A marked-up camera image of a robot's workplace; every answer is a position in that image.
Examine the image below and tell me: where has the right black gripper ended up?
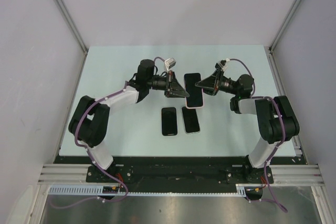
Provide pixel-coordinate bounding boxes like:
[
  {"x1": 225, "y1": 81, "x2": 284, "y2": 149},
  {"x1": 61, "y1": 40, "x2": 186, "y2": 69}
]
[{"x1": 194, "y1": 69, "x2": 239, "y2": 96}]

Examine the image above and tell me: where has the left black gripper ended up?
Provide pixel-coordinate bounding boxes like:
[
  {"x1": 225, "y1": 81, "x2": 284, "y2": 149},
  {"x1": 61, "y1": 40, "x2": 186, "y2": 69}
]
[{"x1": 147, "y1": 71, "x2": 189, "y2": 99}]

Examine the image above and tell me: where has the dark blue phone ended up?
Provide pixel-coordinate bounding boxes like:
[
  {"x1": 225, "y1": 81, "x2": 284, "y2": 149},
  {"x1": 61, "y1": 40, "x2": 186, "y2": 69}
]
[{"x1": 183, "y1": 72, "x2": 204, "y2": 108}]

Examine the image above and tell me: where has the pink phone case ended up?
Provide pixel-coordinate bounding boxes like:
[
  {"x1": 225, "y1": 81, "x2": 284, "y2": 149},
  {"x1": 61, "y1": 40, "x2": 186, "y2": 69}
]
[{"x1": 183, "y1": 72, "x2": 205, "y2": 110}]

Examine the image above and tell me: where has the black phone case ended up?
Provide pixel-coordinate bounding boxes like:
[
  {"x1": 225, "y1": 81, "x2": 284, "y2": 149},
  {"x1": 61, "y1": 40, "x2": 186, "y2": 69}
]
[{"x1": 161, "y1": 107, "x2": 178, "y2": 136}]

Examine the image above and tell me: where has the black teal phone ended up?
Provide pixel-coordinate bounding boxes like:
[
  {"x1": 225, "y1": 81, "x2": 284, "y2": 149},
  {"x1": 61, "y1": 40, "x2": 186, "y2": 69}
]
[{"x1": 181, "y1": 106, "x2": 201, "y2": 134}]

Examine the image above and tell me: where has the clear phone case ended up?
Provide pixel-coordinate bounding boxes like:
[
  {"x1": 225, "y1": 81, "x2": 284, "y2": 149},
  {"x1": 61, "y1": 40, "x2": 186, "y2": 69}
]
[{"x1": 181, "y1": 106, "x2": 202, "y2": 135}]

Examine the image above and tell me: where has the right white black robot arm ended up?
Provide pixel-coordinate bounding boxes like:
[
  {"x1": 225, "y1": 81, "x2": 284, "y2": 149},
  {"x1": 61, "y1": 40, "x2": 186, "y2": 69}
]
[{"x1": 195, "y1": 69, "x2": 300, "y2": 183}]

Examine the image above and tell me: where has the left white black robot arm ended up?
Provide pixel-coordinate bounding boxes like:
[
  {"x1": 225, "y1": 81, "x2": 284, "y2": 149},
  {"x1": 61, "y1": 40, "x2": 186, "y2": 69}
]
[{"x1": 68, "y1": 57, "x2": 190, "y2": 182}]

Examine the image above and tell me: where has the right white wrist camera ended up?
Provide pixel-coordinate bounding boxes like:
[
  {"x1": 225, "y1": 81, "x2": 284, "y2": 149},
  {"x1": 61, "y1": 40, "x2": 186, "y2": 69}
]
[{"x1": 215, "y1": 58, "x2": 230, "y2": 72}]

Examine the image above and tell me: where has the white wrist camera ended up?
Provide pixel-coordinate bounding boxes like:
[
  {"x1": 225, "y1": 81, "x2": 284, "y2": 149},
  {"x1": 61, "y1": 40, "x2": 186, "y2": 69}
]
[
  {"x1": 215, "y1": 58, "x2": 230, "y2": 72},
  {"x1": 164, "y1": 58, "x2": 176, "y2": 72}
]

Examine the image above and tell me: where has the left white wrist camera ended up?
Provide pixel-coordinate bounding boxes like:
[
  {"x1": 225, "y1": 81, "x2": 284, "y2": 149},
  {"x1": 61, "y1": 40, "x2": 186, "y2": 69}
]
[{"x1": 164, "y1": 58, "x2": 176, "y2": 72}]

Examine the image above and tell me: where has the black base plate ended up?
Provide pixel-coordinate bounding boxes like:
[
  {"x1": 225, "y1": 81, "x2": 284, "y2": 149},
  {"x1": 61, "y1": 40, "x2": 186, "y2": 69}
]
[{"x1": 54, "y1": 156, "x2": 307, "y2": 184}]

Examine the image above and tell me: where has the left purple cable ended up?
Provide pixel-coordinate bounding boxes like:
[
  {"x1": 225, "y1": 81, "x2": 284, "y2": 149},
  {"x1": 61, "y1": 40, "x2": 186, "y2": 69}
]
[{"x1": 49, "y1": 56, "x2": 169, "y2": 210}]

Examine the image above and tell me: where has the white slotted cable duct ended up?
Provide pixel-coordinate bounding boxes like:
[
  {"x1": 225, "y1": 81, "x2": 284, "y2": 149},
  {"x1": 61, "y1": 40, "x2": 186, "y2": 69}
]
[{"x1": 49, "y1": 183, "x2": 262, "y2": 197}]

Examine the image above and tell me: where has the left aluminium frame post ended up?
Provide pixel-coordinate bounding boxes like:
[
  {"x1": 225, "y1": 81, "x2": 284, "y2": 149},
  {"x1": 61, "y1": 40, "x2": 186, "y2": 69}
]
[{"x1": 39, "y1": 0, "x2": 89, "y2": 55}]

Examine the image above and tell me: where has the aluminium frame post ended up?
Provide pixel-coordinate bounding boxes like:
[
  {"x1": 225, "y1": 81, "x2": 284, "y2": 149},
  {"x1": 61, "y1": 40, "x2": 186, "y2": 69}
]
[
  {"x1": 39, "y1": 0, "x2": 89, "y2": 55},
  {"x1": 270, "y1": 0, "x2": 319, "y2": 53}
]

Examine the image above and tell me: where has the right aluminium frame post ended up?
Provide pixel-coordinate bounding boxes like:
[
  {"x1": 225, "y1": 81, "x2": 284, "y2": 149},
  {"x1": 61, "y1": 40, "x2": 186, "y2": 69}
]
[{"x1": 270, "y1": 0, "x2": 319, "y2": 53}]

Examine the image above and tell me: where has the aluminium front rail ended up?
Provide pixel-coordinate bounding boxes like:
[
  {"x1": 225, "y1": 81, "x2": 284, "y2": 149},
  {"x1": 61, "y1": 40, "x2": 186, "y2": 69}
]
[{"x1": 38, "y1": 164, "x2": 91, "y2": 184}]

